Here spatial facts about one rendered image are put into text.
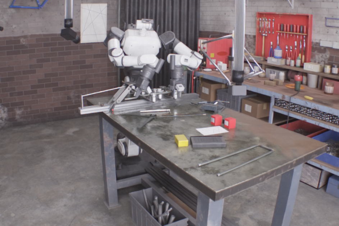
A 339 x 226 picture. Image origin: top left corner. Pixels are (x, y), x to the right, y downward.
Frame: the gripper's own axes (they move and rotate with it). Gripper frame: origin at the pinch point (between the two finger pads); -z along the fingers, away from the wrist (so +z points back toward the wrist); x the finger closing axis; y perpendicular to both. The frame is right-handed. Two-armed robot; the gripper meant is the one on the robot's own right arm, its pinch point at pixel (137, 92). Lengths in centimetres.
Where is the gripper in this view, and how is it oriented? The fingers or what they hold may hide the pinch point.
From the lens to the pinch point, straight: 204.9
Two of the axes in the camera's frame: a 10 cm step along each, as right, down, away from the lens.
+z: 4.4, -9.0, 0.6
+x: -5.3, -2.1, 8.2
